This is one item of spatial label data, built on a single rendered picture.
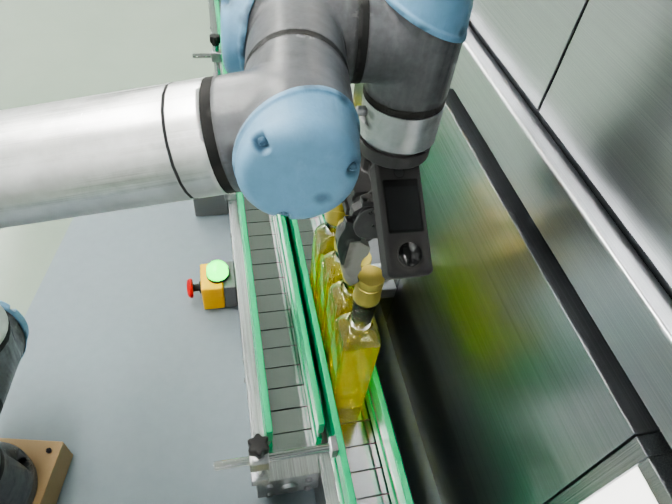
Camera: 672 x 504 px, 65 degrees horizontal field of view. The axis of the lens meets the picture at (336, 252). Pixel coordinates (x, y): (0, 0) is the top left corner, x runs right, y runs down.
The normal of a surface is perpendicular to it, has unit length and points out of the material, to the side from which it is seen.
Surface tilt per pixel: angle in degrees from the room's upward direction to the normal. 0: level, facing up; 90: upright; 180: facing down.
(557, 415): 90
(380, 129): 90
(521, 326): 90
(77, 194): 85
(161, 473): 0
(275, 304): 0
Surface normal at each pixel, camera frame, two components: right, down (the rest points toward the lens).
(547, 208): -0.98, 0.09
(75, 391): 0.10, -0.66
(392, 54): 0.07, 0.70
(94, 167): 0.00, 0.40
